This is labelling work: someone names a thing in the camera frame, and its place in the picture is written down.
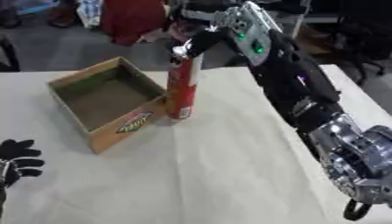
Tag tan cardboard box green inside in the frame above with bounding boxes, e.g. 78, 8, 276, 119
45, 56, 171, 155

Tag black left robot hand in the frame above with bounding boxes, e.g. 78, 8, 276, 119
0, 138, 46, 189

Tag black office chair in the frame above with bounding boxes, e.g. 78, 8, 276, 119
325, 0, 392, 86

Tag red bottle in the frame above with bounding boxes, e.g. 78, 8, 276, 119
164, 52, 206, 121

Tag dark red cloth bag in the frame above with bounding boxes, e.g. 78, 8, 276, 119
99, 0, 169, 46

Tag brown bag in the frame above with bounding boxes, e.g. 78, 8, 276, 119
47, 0, 80, 29

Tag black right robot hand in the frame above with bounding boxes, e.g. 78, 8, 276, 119
170, 26, 233, 65

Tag white blue patterned bag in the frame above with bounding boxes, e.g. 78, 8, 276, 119
74, 0, 108, 30

